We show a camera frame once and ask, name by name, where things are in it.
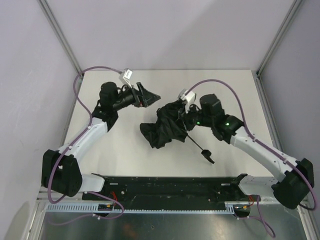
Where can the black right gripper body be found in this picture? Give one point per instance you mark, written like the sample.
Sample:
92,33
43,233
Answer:
184,116

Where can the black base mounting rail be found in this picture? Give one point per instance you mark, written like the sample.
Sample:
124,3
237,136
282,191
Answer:
173,193

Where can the aluminium frame post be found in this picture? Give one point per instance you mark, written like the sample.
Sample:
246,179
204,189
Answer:
280,34
58,31

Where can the right aluminium frame post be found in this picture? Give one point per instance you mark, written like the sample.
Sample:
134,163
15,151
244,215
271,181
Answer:
280,34

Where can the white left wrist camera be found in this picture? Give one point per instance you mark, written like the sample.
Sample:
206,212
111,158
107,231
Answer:
125,77

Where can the left aluminium frame post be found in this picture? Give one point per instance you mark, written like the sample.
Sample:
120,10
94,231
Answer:
58,31

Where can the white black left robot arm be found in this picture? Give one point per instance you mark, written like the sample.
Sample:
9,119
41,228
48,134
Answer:
61,168

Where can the aluminium frame side rail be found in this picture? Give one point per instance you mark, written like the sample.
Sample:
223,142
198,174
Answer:
307,218

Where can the black folding umbrella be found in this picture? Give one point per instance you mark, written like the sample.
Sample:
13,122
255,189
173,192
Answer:
169,125

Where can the grey slotted cable duct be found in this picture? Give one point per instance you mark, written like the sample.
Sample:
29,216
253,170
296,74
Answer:
105,208

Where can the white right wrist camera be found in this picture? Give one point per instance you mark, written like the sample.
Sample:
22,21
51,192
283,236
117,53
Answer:
187,98

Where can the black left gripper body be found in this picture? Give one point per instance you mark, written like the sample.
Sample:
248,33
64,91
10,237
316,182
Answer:
137,96

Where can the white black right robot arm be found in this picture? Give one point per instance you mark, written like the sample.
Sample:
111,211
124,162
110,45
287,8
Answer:
291,179

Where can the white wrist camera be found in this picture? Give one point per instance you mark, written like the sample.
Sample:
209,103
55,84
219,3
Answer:
125,77
187,98

